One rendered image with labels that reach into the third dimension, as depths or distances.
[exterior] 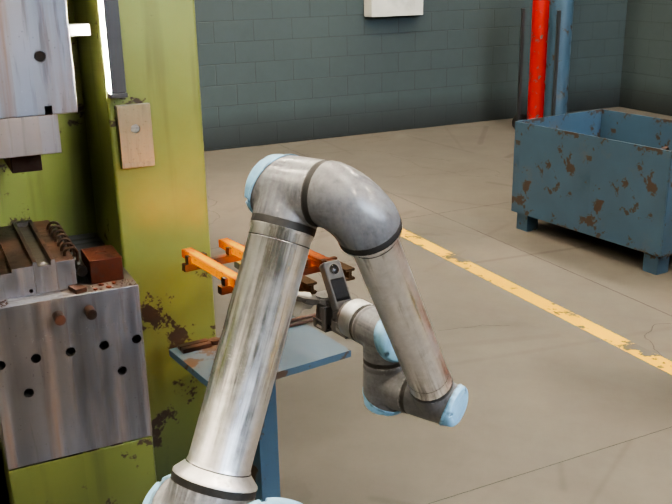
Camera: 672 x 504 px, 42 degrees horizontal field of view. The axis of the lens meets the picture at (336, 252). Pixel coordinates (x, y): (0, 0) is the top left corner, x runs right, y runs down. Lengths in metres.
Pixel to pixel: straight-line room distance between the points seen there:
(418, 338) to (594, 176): 3.85
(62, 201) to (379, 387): 1.31
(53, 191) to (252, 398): 1.45
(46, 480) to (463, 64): 7.98
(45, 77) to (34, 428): 0.90
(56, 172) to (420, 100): 7.14
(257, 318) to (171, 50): 1.15
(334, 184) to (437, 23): 8.23
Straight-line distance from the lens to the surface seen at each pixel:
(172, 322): 2.63
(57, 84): 2.26
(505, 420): 3.54
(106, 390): 2.43
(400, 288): 1.56
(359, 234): 1.44
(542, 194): 5.74
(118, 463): 2.54
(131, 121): 2.43
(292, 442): 3.37
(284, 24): 8.82
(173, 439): 2.79
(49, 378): 2.39
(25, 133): 2.26
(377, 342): 1.83
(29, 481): 2.51
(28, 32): 2.24
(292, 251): 1.49
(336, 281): 1.98
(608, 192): 5.36
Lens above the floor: 1.70
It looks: 18 degrees down
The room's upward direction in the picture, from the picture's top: 1 degrees counter-clockwise
